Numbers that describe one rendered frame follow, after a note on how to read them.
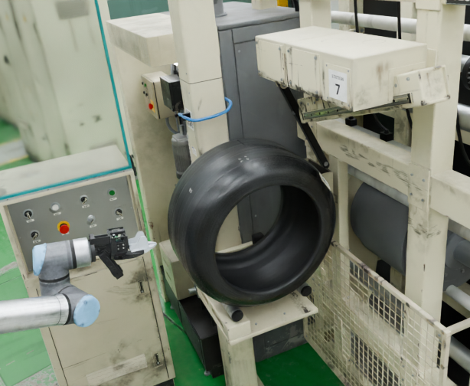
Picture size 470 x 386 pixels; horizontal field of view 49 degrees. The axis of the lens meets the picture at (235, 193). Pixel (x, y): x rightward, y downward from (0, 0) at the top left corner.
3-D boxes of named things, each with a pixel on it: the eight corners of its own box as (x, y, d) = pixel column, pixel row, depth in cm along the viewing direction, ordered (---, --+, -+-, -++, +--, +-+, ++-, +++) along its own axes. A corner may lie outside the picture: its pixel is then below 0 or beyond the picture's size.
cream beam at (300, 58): (256, 76, 191) (252, 36, 185) (314, 64, 199) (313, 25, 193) (351, 114, 139) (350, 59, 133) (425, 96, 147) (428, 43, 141)
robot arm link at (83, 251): (77, 273, 158) (73, 258, 166) (93, 270, 160) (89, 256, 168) (74, 247, 154) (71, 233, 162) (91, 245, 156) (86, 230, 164)
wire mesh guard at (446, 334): (303, 337, 256) (295, 213, 226) (306, 335, 257) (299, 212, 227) (432, 490, 180) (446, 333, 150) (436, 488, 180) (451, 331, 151)
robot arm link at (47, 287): (56, 322, 155) (50, 285, 151) (37, 310, 162) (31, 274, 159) (83, 310, 161) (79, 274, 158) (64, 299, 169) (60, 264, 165)
